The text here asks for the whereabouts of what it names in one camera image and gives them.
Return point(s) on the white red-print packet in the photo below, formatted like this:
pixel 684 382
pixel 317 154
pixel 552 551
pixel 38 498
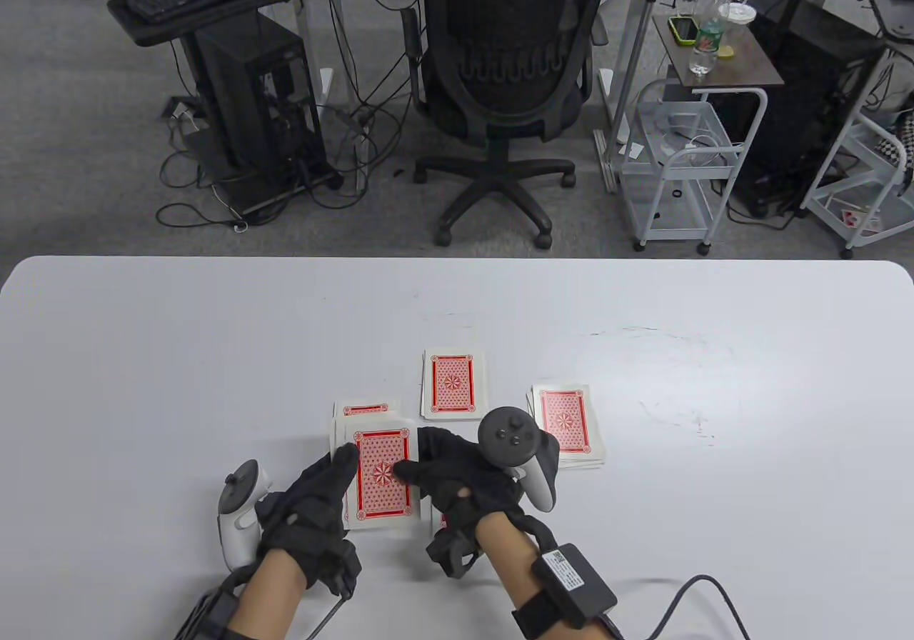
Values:
pixel 853 220

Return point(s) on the deck of red playing cards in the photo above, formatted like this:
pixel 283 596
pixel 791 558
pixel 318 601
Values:
pixel 382 504

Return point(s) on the aluminium frame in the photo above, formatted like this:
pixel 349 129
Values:
pixel 608 161

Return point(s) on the black computer tower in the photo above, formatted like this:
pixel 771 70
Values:
pixel 250 97

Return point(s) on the white desk leg frame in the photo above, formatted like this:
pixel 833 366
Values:
pixel 305 33

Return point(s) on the person's left hand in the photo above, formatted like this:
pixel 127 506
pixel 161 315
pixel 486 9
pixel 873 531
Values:
pixel 307 518

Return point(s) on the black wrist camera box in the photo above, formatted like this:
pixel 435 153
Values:
pixel 575 586
pixel 214 611

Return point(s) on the black white checkered cloth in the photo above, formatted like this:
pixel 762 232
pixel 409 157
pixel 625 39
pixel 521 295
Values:
pixel 901 143

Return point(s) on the grey floor power socket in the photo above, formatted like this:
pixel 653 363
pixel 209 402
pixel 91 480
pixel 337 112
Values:
pixel 182 108

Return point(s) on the white paper slip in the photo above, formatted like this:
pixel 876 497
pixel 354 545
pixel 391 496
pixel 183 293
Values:
pixel 632 148

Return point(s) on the clear bottle green label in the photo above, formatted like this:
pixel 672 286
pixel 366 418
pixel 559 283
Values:
pixel 707 40

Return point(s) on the clear plastic cup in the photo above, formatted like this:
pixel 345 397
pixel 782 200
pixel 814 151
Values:
pixel 739 13

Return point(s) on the white VR controller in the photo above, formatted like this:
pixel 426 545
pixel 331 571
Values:
pixel 239 533
pixel 507 440

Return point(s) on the brown top side table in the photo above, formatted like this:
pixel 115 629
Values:
pixel 750 61

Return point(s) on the green case phone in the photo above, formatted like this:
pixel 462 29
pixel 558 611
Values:
pixel 684 31

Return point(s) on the person's left forearm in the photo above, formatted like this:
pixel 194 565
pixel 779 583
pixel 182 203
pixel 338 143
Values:
pixel 275 590

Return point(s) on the person's right hand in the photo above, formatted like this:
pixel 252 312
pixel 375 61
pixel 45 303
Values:
pixel 457 483

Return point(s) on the black mesh office chair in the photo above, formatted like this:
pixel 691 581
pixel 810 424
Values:
pixel 500 108

